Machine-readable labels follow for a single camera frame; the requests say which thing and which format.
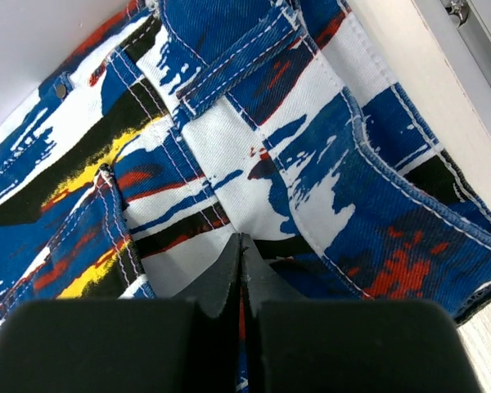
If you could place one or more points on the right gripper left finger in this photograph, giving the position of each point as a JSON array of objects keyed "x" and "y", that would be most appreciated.
[{"x": 188, "y": 343}]

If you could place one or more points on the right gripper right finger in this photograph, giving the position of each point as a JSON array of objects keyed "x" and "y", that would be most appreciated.
[{"x": 295, "y": 344}]

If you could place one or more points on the blue white red patterned trousers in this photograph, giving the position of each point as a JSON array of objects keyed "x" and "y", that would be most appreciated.
[{"x": 124, "y": 174}]

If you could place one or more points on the right table edge rail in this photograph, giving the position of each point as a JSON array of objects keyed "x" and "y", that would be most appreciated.
[{"x": 473, "y": 21}]

